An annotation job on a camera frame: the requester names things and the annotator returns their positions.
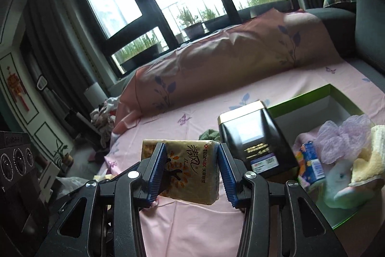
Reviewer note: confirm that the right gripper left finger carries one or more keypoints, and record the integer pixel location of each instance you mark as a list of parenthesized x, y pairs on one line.
[(108, 213)]

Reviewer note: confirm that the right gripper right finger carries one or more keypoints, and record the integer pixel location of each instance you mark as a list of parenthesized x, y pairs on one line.
[(280, 218)]

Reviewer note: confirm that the lilac mesh scrunchie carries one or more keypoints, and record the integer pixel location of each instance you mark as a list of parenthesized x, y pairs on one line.
[(342, 142)]

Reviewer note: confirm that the yellow tissue packet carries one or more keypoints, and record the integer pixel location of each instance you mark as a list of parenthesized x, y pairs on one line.
[(193, 168)]

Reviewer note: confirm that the blue tissue packet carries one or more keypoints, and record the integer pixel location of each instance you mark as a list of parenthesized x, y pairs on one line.
[(310, 167)]

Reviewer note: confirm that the pale green plush toy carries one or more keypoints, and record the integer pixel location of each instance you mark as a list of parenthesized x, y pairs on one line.
[(337, 190)]

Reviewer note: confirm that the pink floral bedsheet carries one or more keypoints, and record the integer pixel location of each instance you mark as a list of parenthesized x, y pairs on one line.
[(173, 227)]

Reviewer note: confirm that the black tea tin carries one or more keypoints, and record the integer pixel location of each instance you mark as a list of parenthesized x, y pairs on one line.
[(253, 136)]

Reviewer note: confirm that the floral clothes pile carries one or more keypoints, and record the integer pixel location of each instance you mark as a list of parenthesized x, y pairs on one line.
[(103, 119)]

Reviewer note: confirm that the green storage box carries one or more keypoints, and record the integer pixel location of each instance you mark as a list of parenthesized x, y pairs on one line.
[(306, 114)]

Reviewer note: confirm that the cream fluffy towel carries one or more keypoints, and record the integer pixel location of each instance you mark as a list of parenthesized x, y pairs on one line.
[(369, 166)]

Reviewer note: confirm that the green crumpled cloth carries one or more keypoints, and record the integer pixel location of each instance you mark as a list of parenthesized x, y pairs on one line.
[(210, 134)]

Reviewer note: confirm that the red chinese knot ornament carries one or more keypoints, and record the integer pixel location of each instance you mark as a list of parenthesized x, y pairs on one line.
[(16, 88)]

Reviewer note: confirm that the black planter with grass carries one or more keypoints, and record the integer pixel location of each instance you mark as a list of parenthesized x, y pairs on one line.
[(133, 54)]

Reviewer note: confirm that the pink floral pillow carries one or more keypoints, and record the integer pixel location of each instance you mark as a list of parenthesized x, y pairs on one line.
[(226, 60)]

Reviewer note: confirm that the dark grey sofa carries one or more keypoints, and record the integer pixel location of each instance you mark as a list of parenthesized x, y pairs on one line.
[(358, 38)]

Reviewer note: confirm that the round black plant pot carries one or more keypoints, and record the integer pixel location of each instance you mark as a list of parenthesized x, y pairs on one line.
[(194, 31)]

